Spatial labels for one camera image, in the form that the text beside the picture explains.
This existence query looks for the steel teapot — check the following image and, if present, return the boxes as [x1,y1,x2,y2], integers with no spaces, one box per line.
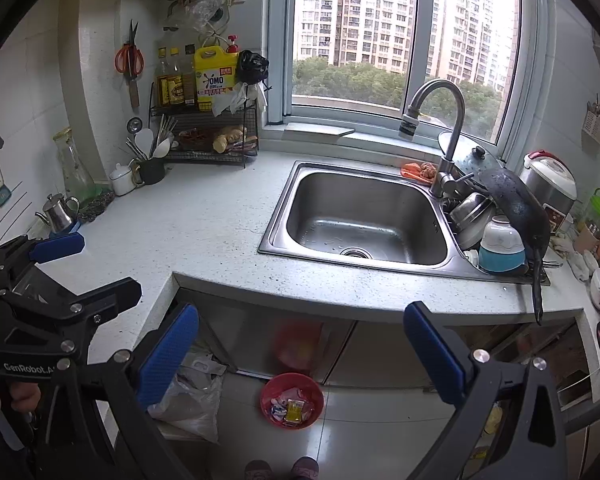
[35,192,81,233]

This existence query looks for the steel pot lid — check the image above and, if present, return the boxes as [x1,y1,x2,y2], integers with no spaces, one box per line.
[437,131,506,178]

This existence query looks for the ginger root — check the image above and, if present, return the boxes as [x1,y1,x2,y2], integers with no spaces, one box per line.
[212,125,248,153]

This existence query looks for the steel wool scrubber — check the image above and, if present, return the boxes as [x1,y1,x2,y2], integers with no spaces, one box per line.
[77,191,116,221]

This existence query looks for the steel ladle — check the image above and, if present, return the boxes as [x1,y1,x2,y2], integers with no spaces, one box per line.
[126,116,144,158]

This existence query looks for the white thin plastic bag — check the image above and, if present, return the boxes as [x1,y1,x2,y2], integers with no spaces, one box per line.
[212,82,271,118]

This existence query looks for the yellow detergent jug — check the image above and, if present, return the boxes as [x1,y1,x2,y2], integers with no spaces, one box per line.
[194,45,241,113]

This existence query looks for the person's left hand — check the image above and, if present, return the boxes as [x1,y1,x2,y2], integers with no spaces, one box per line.
[0,374,42,423]

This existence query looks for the steel faucet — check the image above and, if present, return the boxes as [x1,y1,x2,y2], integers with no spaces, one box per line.
[398,79,467,198]

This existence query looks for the window frame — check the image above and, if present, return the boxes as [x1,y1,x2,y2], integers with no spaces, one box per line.
[267,0,551,161]

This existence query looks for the white and blue bowl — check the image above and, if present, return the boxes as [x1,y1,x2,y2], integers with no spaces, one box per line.
[478,215,527,273]

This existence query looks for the rice cooker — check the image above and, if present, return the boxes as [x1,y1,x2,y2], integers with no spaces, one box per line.
[519,150,578,233]

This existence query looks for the wall mounted holder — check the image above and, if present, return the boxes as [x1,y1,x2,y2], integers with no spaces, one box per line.
[581,94,600,146]

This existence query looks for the cooking oil bottle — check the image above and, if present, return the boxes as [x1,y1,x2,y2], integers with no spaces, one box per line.
[155,46,173,107]

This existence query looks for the red chili peppers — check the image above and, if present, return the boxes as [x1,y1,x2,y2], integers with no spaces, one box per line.
[177,129,216,150]

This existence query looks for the glass carafe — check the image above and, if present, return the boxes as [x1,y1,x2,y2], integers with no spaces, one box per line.
[52,127,101,198]

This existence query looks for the dark sauce bottle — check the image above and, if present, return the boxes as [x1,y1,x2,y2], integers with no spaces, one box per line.
[181,46,198,106]

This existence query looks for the beige cabinet door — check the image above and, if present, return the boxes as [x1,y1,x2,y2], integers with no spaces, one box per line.
[325,320,461,391]

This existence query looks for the white woven sack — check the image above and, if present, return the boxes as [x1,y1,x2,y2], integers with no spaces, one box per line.
[147,375,223,442]

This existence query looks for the black plastic bag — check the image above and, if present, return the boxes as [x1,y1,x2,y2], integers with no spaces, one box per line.
[236,50,271,86]

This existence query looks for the red handled scissors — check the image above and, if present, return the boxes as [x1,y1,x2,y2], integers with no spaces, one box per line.
[114,20,145,81]

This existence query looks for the yellow label sauce bottle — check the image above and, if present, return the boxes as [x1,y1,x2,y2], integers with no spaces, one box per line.
[169,47,185,106]

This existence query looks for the orange carrot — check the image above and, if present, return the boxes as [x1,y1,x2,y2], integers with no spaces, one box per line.
[400,161,438,183]

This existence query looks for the white handled plastic bag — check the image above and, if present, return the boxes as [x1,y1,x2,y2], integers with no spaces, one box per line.
[180,345,227,378]

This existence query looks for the black utensil mug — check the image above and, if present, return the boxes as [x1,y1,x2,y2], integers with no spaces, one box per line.
[132,157,167,186]

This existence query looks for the stainless steel sink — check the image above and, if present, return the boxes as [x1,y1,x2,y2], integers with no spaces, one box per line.
[257,160,551,286]

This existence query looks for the clear plastic bag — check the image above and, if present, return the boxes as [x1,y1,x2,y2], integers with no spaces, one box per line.
[185,0,226,36]

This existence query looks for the steel cabinet door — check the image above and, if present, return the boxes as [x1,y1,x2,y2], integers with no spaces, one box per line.
[177,302,356,386]

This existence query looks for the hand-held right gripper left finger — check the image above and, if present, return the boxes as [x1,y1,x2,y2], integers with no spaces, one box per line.
[45,304,201,480]

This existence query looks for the black wire rack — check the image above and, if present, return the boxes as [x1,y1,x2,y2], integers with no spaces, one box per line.
[147,82,261,168]

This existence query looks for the black wok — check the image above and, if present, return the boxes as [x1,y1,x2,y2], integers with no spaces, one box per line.
[467,167,553,326]

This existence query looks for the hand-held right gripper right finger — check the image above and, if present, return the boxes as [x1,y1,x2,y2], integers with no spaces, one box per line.
[404,301,568,480]

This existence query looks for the red plastic bucket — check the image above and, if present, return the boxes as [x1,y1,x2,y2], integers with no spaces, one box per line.
[260,372,325,430]

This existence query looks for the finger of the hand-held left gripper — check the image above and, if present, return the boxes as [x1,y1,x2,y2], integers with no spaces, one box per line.
[0,232,86,292]
[62,276,143,341]

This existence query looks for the steel bowl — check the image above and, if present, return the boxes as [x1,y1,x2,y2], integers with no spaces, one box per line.
[447,192,496,241]

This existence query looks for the white lidded pot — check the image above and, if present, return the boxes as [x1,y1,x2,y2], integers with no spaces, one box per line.
[109,162,138,196]

